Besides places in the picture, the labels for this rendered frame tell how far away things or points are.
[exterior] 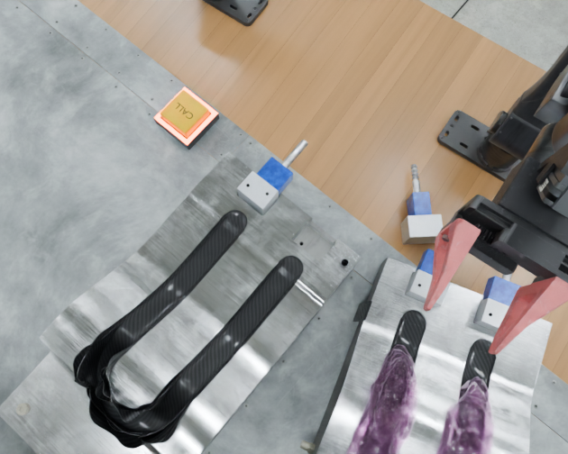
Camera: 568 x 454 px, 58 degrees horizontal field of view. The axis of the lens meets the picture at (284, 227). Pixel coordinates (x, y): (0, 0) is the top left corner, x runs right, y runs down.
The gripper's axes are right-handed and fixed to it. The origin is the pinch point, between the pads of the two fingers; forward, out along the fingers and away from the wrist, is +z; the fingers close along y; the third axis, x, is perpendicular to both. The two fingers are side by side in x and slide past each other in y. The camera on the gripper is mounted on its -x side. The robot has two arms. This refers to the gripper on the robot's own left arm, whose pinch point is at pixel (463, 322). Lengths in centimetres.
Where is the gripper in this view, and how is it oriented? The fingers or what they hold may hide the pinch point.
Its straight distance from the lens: 46.6
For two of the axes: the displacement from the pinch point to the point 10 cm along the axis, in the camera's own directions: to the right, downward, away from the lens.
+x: 0.2, 2.3, 9.7
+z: -5.7, 8.0, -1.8
